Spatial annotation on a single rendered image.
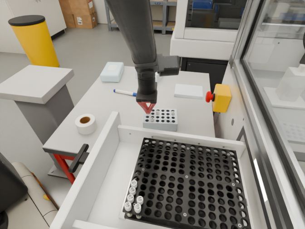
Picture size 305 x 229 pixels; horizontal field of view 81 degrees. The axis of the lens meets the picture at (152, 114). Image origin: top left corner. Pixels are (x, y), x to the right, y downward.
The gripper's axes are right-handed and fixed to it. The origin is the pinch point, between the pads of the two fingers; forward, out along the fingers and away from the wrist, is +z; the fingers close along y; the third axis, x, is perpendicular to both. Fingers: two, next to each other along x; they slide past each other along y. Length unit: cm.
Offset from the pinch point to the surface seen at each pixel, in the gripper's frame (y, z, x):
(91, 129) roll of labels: -7.9, 2.8, 19.8
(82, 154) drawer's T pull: -27.4, -10.5, 12.0
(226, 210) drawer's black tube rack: -36.7, -9.0, -17.7
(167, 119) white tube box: -3.1, 1.6, -7.3
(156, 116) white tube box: -1.4, 1.9, -3.3
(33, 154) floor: 30, 79, 102
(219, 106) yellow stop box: -2.7, -4.9, -24.3
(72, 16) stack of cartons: 373, 59, 203
